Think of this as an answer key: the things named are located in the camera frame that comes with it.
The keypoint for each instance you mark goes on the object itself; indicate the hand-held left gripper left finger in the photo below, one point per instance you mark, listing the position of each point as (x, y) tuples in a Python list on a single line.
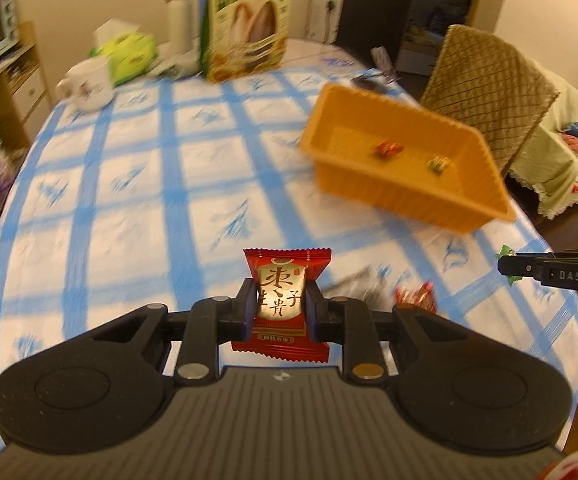
[(247, 317)]

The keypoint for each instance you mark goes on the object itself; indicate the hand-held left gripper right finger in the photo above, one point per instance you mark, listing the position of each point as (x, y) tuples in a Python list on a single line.
[(311, 311)]

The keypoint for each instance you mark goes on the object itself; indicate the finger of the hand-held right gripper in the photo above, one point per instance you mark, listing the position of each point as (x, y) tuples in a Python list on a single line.
[(516, 266)]

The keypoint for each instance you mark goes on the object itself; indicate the large red snack packet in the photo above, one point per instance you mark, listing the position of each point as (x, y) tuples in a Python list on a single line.
[(280, 290)]

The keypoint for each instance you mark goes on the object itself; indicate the red foil snack packet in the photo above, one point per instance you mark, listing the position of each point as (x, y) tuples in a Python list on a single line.
[(414, 297)]

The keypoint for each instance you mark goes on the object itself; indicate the orange plastic tray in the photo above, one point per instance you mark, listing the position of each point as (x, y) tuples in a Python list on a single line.
[(394, 170)]

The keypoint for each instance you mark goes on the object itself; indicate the sofa with green cover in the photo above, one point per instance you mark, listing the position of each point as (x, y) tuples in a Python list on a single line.
[(554, 160)]

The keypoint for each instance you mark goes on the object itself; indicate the small red green wrapped candy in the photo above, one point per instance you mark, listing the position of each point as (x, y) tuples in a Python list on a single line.
[(440, 164)]

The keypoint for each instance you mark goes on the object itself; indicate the blue checked tablecloth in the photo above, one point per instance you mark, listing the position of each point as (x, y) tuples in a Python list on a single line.
[(134, 220)]

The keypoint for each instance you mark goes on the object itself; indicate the chair with quilted brown cover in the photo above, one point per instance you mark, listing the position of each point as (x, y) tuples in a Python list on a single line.
[(484, 95)]

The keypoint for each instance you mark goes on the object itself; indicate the red white printed cloth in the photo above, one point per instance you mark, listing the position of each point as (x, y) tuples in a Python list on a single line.
[(576, 465)]

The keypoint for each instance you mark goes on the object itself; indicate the grey phone stand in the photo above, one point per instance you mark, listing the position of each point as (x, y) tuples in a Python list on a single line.
[(379, 72)]

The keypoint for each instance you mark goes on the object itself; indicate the grey folded cloth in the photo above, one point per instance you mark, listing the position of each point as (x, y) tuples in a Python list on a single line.
[(174, 66)]

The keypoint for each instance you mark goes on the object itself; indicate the white ceramic mug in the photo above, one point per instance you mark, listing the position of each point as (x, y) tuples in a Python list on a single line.
[(89, 85)]

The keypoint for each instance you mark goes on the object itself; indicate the black refrigerator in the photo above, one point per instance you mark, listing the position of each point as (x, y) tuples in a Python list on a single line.
[(376, 15)]

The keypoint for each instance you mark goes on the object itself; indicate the green tissue pack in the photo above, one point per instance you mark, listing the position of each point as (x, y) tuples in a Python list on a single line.
[(126, 52)]

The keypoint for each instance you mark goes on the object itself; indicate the sunflower seed bag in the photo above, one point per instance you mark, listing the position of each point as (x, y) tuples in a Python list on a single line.
[(249, 20)]

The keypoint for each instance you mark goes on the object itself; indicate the black power plug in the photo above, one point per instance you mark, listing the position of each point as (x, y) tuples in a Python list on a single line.
[(328, 9)]

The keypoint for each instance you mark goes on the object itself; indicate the white thermos bottle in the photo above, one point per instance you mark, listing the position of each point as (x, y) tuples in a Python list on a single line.
[(179, 20)]

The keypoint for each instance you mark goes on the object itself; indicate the wooden cabinet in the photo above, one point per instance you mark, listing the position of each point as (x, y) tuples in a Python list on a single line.
[(24, 90)]

